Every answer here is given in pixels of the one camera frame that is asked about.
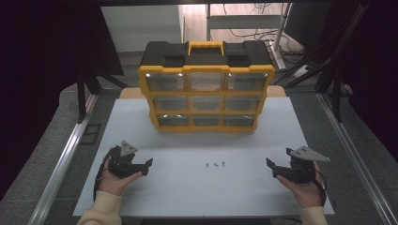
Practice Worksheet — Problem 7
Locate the pulled clear plastic drawer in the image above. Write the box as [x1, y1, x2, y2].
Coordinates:
[222, 114, 256, 128]

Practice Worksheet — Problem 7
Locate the white cabinet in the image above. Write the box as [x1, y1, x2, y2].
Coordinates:
[100, 4, 185, 53]

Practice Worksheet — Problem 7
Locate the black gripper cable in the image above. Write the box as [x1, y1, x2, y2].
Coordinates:
[314, 172, 329, 208]
[92, 149, 115, 203]

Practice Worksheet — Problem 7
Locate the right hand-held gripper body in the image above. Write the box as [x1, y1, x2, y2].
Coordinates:
[285, 145, 331, 185]

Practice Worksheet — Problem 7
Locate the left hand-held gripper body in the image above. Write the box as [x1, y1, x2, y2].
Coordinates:
[107, 140, 141, 180]

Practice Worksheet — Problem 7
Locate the tangle of floor cables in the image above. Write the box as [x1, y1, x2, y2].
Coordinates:
[222, 3, 315, 65]

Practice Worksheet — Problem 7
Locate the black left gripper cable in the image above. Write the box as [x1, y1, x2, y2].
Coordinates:
[92, 149, 115, 203]

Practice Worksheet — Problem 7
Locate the white metal table frame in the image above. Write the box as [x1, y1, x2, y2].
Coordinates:
[206, 3, 293, 71]

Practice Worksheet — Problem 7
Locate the black metal stand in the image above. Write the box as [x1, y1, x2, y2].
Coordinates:
[280, 3, 372, 124]
[75, 67, 130, 125]

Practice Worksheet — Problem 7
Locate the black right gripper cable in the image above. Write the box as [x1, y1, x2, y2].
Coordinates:
[314, 172, 329, 208]

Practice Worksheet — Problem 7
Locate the black floor grate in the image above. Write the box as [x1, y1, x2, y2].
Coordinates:
[80, 123, 102, 146]

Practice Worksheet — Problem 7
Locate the yellow black storage organizer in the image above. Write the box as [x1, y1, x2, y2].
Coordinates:
[137, 40, 276, 133]

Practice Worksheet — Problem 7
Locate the person's right hand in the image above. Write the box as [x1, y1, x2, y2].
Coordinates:
[276, 161, 326, 209]

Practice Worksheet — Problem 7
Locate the set of clear organizer drawers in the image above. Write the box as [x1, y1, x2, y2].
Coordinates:
[145, 72, 269, 128]

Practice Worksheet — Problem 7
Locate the person's left hand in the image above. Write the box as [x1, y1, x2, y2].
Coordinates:
[99, 159, 144, 196]

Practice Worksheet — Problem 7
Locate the aluminium rail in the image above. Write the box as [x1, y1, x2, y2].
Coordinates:
[27, 93, 99, 225]
[316, 92, 398, 225]

